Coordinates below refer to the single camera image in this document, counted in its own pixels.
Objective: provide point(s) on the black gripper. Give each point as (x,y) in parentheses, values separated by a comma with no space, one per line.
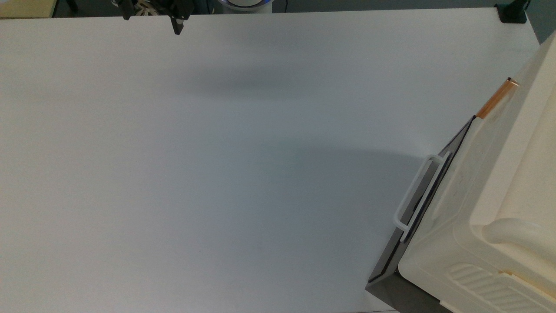
(152,6)

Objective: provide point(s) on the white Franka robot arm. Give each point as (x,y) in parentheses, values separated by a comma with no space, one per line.
(245,4)

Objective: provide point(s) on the cream plastic cabinet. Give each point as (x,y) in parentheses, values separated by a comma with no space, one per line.
(512,208)

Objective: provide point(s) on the light wooden furniture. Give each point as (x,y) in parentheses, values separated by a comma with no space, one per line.
(26,8)

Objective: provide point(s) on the dark brown drawer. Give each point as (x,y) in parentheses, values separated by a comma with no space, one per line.
(417,243)

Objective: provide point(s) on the black clamp camera pole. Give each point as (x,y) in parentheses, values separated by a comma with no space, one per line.
(513,11)

